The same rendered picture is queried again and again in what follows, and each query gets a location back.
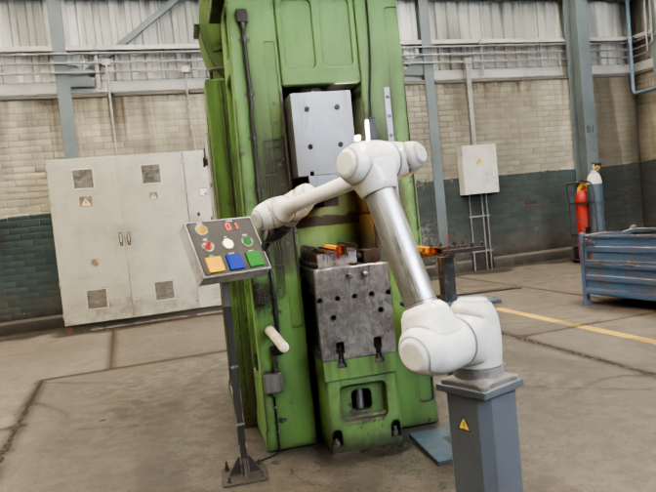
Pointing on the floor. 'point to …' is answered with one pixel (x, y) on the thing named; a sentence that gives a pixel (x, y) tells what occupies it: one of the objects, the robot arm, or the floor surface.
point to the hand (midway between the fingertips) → (266, 244)
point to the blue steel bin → (619, 264)
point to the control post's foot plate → (231, 477)
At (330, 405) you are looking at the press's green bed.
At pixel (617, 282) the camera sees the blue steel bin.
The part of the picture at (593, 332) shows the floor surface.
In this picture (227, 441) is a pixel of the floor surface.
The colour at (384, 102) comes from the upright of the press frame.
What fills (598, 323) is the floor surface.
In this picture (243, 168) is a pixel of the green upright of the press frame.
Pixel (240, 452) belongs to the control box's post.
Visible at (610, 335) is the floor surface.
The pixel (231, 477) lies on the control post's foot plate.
